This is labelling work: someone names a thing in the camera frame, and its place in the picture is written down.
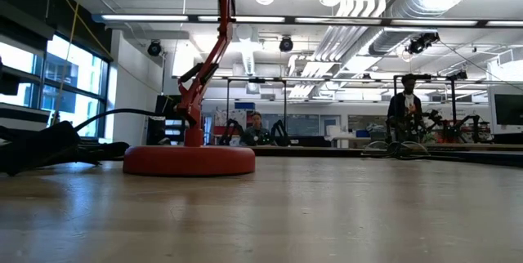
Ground red desk lamp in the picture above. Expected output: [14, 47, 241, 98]
[122, 0, 257, 178]

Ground person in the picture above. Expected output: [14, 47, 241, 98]
[239, 111, 274, 147]
[386, 74, 426, 144]

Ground black computer monitor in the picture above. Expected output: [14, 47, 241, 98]
[154, 94, 183, 123]

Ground black equipment box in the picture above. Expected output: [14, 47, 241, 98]
[145, 115, 168, 147]

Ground long ceiling strip light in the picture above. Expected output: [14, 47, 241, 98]
[93, 12, 523, 28]

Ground large window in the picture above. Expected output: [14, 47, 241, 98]
[0, 33, 110, 141]

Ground white framed monitor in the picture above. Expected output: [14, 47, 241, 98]
[488, 85, 523, 136]

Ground black lamp power cable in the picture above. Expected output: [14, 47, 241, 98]
[73, 108, 183, 167]

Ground coiled black cables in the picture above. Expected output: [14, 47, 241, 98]
[363, 140, 432, 161]

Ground black ceiling camera cluster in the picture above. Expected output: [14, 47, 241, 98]
[406, 32, 441, 56]

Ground yellow hanging cable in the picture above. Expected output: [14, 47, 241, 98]
[45, 0, 85, 125]

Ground black table edge rail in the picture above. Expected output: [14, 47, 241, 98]
[253, 143, 523, 169]

